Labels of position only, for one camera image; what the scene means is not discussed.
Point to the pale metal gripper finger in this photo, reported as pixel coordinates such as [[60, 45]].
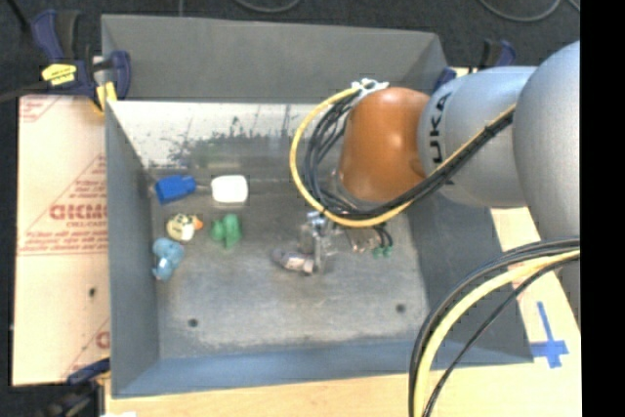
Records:
[[307, 240], [323, 254]]

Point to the grey-pink toy animal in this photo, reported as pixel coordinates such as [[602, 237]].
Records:
[[293, 262]]

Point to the grey metal bin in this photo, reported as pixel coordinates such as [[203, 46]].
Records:
[[273, 303]]

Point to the green toy animal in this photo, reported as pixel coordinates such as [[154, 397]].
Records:
[[226, 230]]

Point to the white plastic block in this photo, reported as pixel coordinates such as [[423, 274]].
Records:
[[229, 188]]

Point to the cream toy duck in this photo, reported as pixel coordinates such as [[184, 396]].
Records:
[[181, 227]]

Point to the light blue toy elephant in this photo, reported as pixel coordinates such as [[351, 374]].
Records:
[[167, 258]]

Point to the blue plastic block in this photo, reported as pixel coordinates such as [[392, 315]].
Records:
[[173, 189]]

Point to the brown cardboard board, red print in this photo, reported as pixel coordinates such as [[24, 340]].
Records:
[[58, 259]]

